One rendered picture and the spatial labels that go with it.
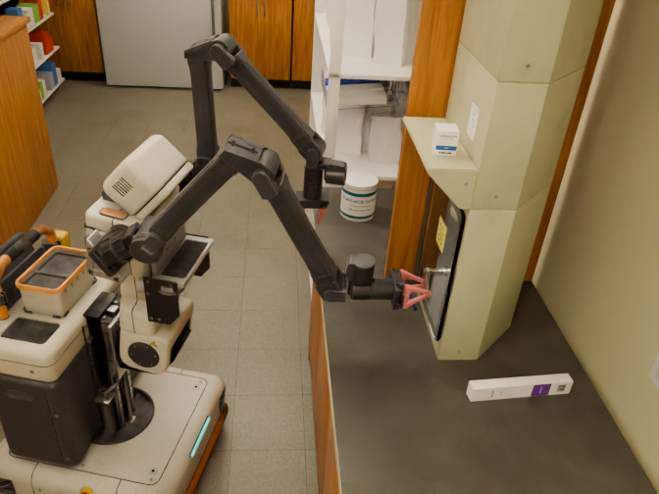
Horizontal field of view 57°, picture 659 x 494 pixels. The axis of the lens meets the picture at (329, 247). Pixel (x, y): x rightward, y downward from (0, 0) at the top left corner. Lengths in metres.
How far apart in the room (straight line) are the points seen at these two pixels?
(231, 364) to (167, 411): 0.64
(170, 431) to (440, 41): 1.62
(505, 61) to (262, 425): 1.91
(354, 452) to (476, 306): 0.48
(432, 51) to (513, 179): 0.43
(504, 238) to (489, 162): 0.21
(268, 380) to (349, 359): 1.29
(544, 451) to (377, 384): 0.43
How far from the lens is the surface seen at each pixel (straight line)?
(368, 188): 2.21
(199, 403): 2.47
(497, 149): 1.40
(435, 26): 1.66
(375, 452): 1.47
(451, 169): 1.39
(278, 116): 1.78
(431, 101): 1.72
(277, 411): 2.80
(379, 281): 1.57
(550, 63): 1.37
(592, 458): 1.62
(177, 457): 2.32
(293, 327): 3.21
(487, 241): 1.51
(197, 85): 1.82
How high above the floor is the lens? 2.08
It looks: 33 degrees down
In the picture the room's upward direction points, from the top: 4 degrees clockwise
